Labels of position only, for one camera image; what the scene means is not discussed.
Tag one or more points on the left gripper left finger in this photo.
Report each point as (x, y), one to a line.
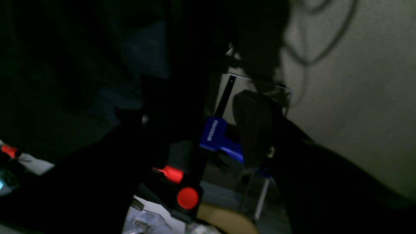
(90, 191)

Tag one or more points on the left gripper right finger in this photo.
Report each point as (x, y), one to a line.
(323, 193)

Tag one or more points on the dark blue t-shirt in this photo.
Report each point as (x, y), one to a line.
(72, 71)

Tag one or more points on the red clamp top left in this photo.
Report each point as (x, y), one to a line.
(181, 141)

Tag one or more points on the red handled screwdriver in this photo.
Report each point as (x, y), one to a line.
(14, 153)

